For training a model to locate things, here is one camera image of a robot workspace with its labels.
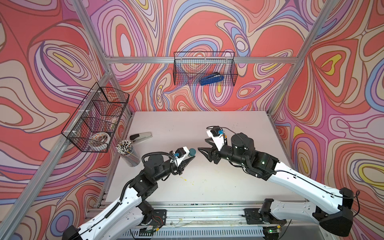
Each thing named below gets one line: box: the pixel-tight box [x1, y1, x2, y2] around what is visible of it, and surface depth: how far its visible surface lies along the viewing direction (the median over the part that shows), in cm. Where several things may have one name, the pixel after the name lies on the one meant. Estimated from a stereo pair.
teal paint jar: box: [187, 148, 197, 158], surface depth 67 cm
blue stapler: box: [200, 72, 224, 86], surface depth 90 cm
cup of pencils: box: [115, 139, 141, 167], surface depth 81 cm
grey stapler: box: [129, 131, 153, 143], surface depth 104 cm
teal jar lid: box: [189, 148, 197, 155], surface depth 67 cm
